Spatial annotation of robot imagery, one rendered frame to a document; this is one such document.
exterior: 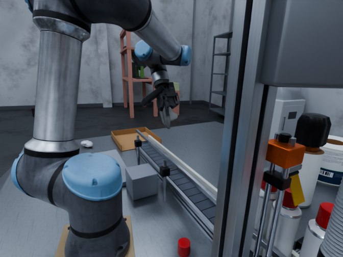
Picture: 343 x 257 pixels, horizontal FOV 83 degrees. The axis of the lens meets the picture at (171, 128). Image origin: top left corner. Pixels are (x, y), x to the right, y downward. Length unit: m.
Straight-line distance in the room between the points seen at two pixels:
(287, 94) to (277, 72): 3.69
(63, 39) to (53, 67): 0.06
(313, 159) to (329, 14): 0.53
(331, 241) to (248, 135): 0.15
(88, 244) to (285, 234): 0.40
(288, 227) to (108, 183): 0.36
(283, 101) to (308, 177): 3.06
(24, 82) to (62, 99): 7.21
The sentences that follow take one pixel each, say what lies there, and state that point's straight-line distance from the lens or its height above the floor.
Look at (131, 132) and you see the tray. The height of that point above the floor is 0.84.
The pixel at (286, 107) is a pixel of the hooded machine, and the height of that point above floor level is 0.72.
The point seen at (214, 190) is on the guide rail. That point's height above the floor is 0.91.
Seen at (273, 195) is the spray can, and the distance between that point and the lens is 0.49.
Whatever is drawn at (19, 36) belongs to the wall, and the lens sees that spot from 7.70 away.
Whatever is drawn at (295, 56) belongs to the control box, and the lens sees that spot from 0.23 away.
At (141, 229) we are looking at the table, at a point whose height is 0.83.
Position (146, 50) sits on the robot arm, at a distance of 0.81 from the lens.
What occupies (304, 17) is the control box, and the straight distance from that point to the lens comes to 0.23.
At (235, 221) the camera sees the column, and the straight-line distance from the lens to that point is 0.33.
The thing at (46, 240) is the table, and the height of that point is 0.83.
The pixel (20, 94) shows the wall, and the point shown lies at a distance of 7.80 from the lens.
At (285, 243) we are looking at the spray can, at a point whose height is 0.98.
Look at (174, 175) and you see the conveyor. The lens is 0.83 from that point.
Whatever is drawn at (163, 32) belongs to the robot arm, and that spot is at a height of 1.40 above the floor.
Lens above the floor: 1.30
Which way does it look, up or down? 17 degrees down
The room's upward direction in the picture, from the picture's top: 1 degrees clockwise
